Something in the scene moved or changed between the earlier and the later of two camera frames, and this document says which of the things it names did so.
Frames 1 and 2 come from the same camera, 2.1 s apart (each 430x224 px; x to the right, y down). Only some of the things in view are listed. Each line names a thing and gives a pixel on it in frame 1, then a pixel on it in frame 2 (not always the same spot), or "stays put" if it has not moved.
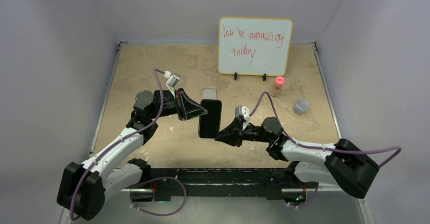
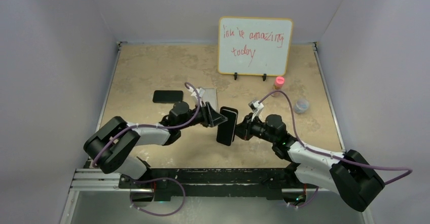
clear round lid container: [300, 106] stays put
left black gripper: [186, 109] -> [210, 118]
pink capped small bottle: [276, 87] stays put
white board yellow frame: [250, 45] stays put
